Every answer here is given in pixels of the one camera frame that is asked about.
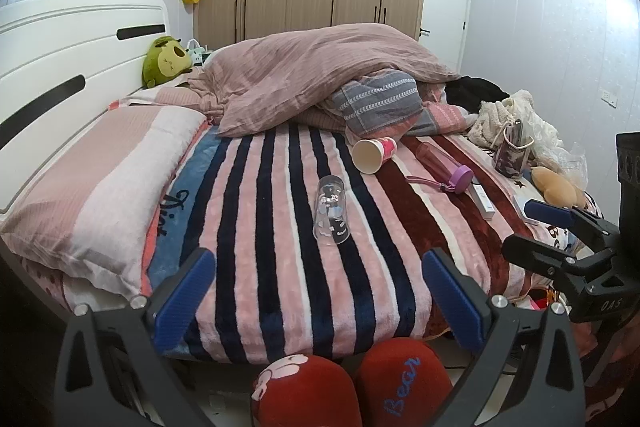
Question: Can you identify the grey patterned quilt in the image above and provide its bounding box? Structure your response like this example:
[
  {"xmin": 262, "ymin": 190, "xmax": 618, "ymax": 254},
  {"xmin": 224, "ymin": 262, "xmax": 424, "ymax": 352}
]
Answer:
[{"xmin": 331, "ymin": 69, "xmax": 481, "ymax": 138}]

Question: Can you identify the white bed headboard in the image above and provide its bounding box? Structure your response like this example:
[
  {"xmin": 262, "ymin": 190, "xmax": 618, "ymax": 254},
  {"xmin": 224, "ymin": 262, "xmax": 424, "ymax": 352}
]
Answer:
[{"xmin": 0, "ymin": 0, "xmax": 174, "ymax": 216}]

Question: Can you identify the white door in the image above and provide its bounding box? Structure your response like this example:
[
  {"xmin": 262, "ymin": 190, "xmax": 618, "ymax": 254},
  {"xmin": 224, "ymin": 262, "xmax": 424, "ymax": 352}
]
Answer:
[{"xmin": 417, "ymin": 0, "xmax": 474, "ymax": 70}]

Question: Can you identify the black clothing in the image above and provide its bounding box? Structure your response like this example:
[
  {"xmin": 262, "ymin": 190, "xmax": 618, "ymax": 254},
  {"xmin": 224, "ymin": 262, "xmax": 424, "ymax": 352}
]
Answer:
[{"xmin": 445, "ymin": 76, "xmax": 511, "ymax": 114}]

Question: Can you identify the red slipper with blue lettering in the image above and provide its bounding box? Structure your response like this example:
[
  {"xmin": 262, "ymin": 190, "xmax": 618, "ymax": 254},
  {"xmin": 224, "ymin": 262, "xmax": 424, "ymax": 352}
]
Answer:
[{"xmin": 352, "ymin": 338, "xmax": 454, "ymax": 427}]

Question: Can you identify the striped fleece blanket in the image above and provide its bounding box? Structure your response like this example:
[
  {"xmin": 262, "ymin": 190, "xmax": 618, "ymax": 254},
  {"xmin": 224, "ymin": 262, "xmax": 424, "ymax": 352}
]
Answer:
[{"xmin": 60, "ymin": 122, "xmax": 601, "ymax": 365}]

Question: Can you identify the cream fluffy clothing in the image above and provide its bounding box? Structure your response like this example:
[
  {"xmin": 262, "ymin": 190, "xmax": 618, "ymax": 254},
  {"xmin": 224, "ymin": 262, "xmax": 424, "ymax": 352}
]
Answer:
[{"xmin": 467, "ymin": 89, "xmax": 562, "ymax": 158}]

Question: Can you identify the printed gift bag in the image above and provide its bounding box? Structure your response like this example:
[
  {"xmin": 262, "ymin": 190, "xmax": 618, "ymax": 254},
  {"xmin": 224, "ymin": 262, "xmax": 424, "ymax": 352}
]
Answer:
[{"xmin": 492, "ymin": 119, "xmax": 535, "ymax": 179}]

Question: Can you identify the pink duvet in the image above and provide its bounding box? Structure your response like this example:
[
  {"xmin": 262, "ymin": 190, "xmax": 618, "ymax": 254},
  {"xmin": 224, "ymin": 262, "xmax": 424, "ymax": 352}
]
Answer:
[{"xmin": 187, "ymin": 23, "xmax": 462, "ymax": 138}]

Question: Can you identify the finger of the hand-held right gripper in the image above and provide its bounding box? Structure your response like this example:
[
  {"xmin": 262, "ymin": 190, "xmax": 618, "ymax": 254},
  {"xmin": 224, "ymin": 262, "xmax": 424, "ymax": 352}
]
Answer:
[
  {"xmin": 523, "ymin": 199, "xmax": 624, "ymax": 254},
  {"xmin": 501, "ymin": 234, "xmax": 622, "ymax": 289}
]

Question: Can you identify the pink and white pillow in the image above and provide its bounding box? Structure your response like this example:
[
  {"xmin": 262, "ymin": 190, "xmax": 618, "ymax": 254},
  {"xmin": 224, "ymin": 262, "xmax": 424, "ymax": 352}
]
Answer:
[{"xmin": 0, "ymin": 104, "xmax": 209, "ymax": 303}]

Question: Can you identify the clear plastic bag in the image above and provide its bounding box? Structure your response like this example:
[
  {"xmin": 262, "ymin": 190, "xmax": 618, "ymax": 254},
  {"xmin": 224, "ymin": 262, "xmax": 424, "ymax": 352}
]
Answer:
[{"xmin": 549, "ymin": 142, "xmax": 592, "ymax": 188}]

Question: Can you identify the red bottle with purple lid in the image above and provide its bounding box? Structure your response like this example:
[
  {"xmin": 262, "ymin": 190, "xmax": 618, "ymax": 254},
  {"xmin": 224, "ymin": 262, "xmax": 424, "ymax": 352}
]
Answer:
[{"xmin": 406, "ymin": 143, "xmax": 475, "ymax": 196}]

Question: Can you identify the white remote control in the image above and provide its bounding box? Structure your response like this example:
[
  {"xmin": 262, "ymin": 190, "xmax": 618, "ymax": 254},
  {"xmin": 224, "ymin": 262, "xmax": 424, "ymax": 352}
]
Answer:
[{"xmin": 467, "ymin": 181, "xmax": 496, "ymax": 221}]

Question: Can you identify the pink paper cup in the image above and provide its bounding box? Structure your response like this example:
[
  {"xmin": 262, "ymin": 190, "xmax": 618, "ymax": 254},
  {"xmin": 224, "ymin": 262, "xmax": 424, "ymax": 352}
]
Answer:
[{"xmin": 352, "ymin": 137, "xmax": 399, "ymax": 176}]

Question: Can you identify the mint green small bag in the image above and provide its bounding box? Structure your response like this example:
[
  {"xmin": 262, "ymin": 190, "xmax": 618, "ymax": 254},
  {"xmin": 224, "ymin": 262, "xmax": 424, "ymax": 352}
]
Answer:
[{"xmin": 185, "ymin": 38, "xmax": 216, "ymax": 67}]

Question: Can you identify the red slipper with flower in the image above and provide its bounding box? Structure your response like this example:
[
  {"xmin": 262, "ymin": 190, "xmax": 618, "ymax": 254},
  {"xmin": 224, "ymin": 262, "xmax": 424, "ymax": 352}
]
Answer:
[{"xmin": 251, "ymin": 354, "xmax": 364, "ymax": 427}]

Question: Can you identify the green plush toy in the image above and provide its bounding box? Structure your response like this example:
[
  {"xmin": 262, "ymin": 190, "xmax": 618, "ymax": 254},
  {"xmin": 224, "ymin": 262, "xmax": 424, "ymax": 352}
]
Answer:
[{"xmin": 141, "ymin": 36, "xmax": 194, "ymax": 88}]

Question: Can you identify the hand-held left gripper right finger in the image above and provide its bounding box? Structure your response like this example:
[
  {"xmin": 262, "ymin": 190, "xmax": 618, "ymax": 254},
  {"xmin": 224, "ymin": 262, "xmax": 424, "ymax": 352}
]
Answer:
[{"xmin": 421, "ymin": 248, "xmax": 587, "ymax": 427}]

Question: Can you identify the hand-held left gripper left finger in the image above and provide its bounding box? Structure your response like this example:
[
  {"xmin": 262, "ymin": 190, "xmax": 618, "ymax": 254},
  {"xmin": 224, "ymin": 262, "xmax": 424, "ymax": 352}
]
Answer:
[{"xmin": 52, "ymin": 248, "xmax": 216, "ymax": 427}]

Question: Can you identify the tan plush toy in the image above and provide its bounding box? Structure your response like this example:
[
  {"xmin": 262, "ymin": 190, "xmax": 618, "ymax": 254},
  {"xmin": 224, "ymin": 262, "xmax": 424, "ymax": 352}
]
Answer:
[{"xmin": 530, "ymin": 166, "xmax": 586, "ymax": 208}]

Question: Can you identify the small white box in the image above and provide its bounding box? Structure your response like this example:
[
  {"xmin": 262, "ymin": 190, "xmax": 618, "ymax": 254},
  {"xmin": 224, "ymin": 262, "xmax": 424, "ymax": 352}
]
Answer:
[{"xmin": 512, "ymin": 194, "xmax": 542, "ymax": 226}]

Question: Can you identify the clear printed glass cup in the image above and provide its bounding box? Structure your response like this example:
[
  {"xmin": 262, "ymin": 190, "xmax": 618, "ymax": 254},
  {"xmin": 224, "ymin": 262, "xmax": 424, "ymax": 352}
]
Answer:
[{"xmin": 312, "ymin": 175, "xmax": 349, "ymax": 251}]

